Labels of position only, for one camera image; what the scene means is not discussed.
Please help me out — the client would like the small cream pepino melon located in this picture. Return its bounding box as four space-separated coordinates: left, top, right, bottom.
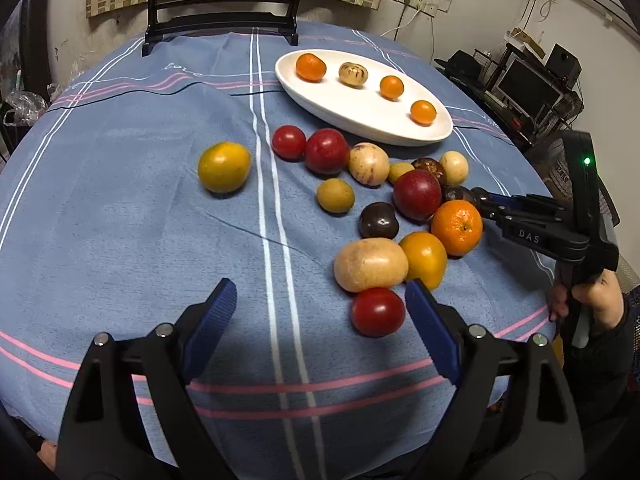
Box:
439 151 470 186

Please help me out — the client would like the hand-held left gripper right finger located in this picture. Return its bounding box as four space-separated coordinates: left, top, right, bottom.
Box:
404 279 587 480

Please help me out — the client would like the red tomato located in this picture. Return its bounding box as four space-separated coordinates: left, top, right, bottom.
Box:
271 125 307 161
350 287 406 338

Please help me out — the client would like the person's right forearm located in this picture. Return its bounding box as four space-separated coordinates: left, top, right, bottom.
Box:
560 305 640 436

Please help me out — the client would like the black desk rack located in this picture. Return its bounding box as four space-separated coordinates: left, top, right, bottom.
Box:
472 42 587 138

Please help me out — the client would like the blue striped tablecloth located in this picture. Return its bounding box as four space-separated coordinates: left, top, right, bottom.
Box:
0 21 566 480

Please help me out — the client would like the orange mandarin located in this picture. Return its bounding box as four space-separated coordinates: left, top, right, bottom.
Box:
295 52 328 83
431 200 484 257

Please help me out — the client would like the person's right hand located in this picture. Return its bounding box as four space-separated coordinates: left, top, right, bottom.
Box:
547 267 628 333

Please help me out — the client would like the large yellowish orange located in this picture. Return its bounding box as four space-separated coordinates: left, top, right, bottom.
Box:
197 141 252 194

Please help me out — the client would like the black speaker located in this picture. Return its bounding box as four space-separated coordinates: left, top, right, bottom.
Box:
545 43 582 81

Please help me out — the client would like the dark brown mangosteen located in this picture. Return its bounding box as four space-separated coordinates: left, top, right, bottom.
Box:
411 157 447 188

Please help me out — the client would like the dark purple plum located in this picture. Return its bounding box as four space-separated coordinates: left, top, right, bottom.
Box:
358 202 400 241
442 185 476 208

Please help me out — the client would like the computer monitor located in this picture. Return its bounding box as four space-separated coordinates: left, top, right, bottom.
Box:
495 57 566 116

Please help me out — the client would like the black hat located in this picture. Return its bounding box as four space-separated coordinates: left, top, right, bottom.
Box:
434 50 496 81

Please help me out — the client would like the white cable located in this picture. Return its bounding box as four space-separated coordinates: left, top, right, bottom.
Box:
382 4 423 41

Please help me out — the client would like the large cream pepino melon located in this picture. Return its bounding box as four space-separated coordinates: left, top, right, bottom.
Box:
333 238 409 294

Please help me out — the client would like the small yellow-green plum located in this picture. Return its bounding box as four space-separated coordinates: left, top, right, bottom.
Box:
316 178 356 215
388 161 416 185

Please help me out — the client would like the red plum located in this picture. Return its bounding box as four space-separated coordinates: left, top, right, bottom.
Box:
304 128 350 176
393 169 443 223

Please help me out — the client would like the striped cream pepino melon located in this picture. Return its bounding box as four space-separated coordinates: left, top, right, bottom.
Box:
338 61 370 88

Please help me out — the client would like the cardboard box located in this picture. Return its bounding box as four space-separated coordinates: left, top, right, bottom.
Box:
502 27 546 58

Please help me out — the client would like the white oval plate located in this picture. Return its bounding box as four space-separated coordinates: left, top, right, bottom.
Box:
274 49 454 147

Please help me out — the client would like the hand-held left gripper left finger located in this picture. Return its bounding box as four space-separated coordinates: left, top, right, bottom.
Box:
54 278 238 480

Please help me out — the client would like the clear plastic bag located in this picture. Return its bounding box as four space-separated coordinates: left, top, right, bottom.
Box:
4 91 48 127

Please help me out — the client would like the small orange tangerine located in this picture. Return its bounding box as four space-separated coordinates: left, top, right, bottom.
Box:
379 75 405 100
410 100 438 127

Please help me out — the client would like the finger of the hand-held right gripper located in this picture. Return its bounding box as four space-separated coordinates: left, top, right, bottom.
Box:
480 208 591 263
471 187 577 220

